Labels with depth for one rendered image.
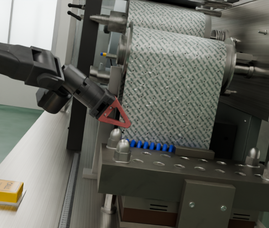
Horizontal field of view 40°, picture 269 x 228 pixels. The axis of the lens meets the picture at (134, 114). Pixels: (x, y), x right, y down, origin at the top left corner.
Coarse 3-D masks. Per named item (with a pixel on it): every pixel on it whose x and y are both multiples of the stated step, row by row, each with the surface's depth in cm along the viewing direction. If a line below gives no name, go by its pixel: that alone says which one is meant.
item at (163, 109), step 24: (144, 96) 89; (168, 96) 90; (192, 96) 91; (216, 96) 91; (120, 120) 90; (144, 120) 90; (168, 120) 91; (192, 120) 92; (168, 144) 92; (192, 144) 93
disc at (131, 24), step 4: (132, 24) 88; (132, 28) 87; (132, 32) 87; (128, 48) 87; (128, 52) 86; (128, 56) 86; (128, 60) 87; (124, 68) 90; (124, 72) 89; (124, 76) 91
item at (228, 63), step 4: (128, 28) 92; (128, 32) 90; (128, 36) 89; (128, 40) 88; (128, 44) 88; (228, 48) 92; (228, 52) 91; (228, 56) 91; (228, 60) 91; (124, 64) 89; (228, 64) 91; (228, 68) 91; (224, 72) 91; (228, 72) 91; (224, 76) 92; (224, 80) 92
